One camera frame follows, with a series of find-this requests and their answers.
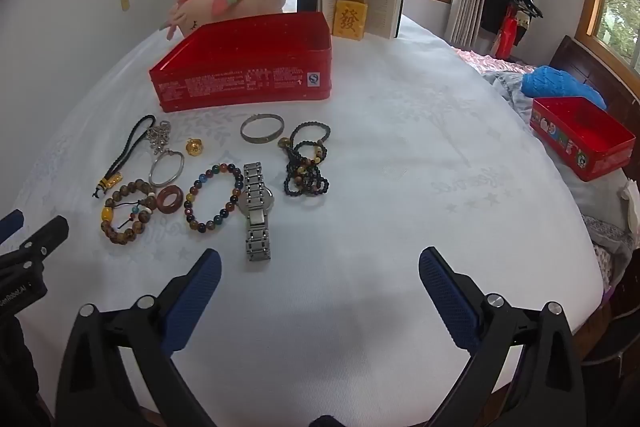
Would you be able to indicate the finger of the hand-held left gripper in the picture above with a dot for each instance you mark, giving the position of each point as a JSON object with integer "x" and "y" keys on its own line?
{"x": 42, "y": 237}
{"x": 11, "y": 224}

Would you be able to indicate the wide silver bangle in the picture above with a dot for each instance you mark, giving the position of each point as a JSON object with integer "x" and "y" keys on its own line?
{"x": 260, "y": 140}

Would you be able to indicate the silver snowflake pendant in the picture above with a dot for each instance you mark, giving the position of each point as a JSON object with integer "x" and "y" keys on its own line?
{"x": 159, "y": 137}

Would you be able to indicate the large red tin box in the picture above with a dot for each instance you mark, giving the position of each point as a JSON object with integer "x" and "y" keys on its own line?
{"x": 240, "y": 82}

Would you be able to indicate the person's left forearm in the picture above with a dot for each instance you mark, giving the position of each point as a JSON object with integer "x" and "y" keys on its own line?
{"x": 20, "y": 372}

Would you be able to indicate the red bag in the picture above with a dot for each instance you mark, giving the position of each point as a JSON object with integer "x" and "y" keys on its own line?
{"x": 506, "y": 37}

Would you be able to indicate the thin silver hoop bangle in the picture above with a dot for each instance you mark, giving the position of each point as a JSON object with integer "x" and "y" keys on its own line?
{"x": 150, "y": 174}

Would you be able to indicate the silver wristwatch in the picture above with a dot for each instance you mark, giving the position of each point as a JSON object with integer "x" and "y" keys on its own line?
{"x": 255, "y": 204}

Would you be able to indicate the pink blanket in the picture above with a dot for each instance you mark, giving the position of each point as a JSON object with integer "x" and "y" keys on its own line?
{"x": 492, "y": 64}

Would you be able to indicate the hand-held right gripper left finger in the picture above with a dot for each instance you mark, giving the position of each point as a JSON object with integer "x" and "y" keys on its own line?
{"x": 195, "y": 302}

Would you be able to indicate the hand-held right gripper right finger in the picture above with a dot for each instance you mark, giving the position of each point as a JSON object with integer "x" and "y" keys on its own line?
{"x": 450, "y": 302}

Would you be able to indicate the gold pendant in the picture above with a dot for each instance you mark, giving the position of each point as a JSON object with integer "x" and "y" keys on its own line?
{"x": 194, "y": 148}

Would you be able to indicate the gold tile mouse ornament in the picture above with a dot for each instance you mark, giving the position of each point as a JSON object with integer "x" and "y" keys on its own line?
{"x": 350, "y": 19}

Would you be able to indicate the grey blanket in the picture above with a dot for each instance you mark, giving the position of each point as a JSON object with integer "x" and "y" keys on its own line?
{"x": 510, "y": 97}

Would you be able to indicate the blue knitted cloth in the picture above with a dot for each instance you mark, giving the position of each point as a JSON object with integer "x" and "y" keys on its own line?
{"x": 555, "y": 82}

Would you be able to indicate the dark wooden headboard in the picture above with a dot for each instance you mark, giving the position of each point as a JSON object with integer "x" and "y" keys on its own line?
{"x": 570, "y": 57}

